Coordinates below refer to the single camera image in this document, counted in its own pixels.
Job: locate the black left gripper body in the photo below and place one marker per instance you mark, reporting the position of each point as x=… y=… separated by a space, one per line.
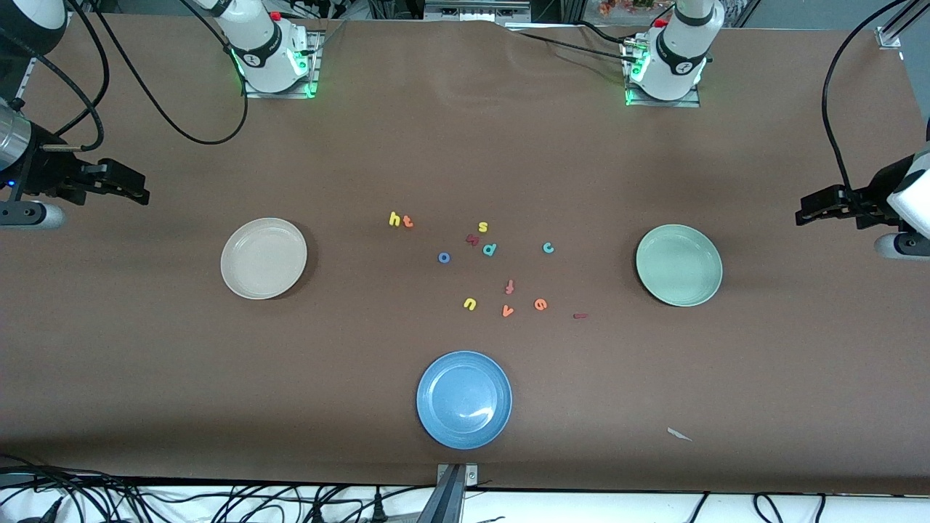
x=875 y=195

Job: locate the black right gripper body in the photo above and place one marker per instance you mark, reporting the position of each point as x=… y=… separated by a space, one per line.
x=45 y=174

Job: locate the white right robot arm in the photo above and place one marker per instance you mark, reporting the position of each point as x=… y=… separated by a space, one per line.
x=265 y=43

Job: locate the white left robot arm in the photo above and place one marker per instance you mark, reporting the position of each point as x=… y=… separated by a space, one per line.
x=679 y=51

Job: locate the beige brown plate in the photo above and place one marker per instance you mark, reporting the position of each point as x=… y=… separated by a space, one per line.
x=263 y=258

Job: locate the pale green plate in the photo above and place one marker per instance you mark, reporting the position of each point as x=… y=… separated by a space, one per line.
x=678 y=265

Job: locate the brown paper table cover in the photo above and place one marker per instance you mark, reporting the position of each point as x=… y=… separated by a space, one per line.
x=145 y=363

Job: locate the white paper scrap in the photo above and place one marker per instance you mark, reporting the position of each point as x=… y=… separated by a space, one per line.
x=677 y=434

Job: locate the orange flower decoration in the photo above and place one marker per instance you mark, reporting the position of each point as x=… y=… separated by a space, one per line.
x=617 y=7

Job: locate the grey metal box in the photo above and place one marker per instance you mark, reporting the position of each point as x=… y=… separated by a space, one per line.
x=472 y=11

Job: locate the blue plate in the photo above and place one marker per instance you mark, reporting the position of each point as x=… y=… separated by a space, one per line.
x=463 y=399

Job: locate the aluminium frame rail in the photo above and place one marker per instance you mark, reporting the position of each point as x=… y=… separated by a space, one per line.
x=27 y=76

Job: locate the aluminium frame post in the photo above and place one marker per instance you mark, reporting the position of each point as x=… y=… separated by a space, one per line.
x=890 y=36

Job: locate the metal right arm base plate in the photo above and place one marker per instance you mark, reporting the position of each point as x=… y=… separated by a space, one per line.
x=280 y=94

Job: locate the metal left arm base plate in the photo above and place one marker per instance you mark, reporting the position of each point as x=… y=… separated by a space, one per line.
x=665 y=103

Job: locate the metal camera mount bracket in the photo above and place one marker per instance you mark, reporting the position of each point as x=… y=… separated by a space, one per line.
x=447 y=501

